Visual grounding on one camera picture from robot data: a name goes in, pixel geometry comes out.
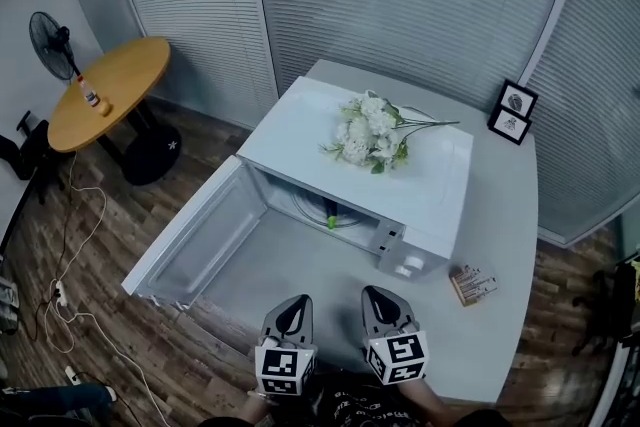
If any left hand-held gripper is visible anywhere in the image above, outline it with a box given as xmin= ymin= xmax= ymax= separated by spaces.
xmin=254 ymin=294 xmax=318 ymax=398

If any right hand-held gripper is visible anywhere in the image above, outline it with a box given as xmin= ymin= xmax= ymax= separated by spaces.
xmin=361 ymin=285 xmax=430 ymax=387

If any green and black item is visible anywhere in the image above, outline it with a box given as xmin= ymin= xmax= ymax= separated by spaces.
xmin=323 ymin=197 xmax=340 ymax=231

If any white microwave oven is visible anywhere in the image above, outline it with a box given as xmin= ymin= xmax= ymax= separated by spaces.
xmin=121 ymin=74 xmax=475 ymax=311

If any person's left forearm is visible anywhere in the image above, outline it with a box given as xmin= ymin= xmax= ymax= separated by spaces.
xmin=243 ymin=392 xmax=281 ymax=427

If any person's right forearm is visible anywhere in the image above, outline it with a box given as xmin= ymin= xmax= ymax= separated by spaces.
xmin=399 ymin=378 xmax=454 ymax=427

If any wooden card holder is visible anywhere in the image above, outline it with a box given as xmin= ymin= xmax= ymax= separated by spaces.
xmin=448 ymin=263 xmax=499 ymax=307

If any person's black printed clothing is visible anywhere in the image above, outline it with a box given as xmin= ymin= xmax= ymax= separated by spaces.
xmin=199 ymin=369 xmax=511 ymax=427

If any glass turntable plate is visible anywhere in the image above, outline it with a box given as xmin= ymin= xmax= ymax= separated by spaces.
xmin=291 ymin=189 xmax=369 ymax=232

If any white rectangular table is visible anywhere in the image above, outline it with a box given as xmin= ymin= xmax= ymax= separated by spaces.
xmin=199 ymin=58 xmax=540 ymax=405

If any white flower bouquet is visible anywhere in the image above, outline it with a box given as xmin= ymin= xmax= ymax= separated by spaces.
xmin=318 ymin=89 xmax=461 ymax=175

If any black office chair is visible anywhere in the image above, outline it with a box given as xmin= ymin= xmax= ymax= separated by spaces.
xmin=572 ymin=259 xmax=640 ymax=356
xmin=0 ymin=110 xmax=66 ymax=206

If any black framed picture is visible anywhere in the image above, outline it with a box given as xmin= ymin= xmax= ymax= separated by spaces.
xmin=487 ymin=107 xmax=533 ymax=146
xmin=499 ymin=78 xmax=540 ymax=119

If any round wooden table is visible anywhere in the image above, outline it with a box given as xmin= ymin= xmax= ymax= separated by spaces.
xmin=47 ymin=36 xmax=182 ymax=187

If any plastic bottle red cap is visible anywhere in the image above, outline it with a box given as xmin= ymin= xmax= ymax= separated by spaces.
xmin=75 ymin=74 xmax=101 ymax=109

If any black standing fan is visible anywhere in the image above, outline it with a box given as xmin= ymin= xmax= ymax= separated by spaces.
xmin=28 ymin=10 xmax=81 ymax=82

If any long white cable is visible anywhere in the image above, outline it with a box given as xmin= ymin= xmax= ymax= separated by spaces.
xmin=43 ymin=302 xmax=169 ymax=427

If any thin black cable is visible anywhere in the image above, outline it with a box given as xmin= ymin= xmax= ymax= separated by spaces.
xmin=27 ymin=153 xmax=77 ymax=344

